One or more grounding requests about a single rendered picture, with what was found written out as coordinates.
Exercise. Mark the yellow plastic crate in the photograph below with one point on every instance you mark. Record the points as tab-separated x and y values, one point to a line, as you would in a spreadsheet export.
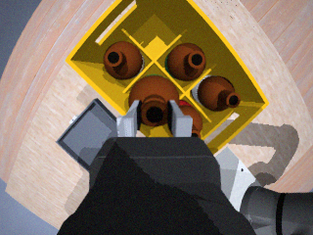
155	26

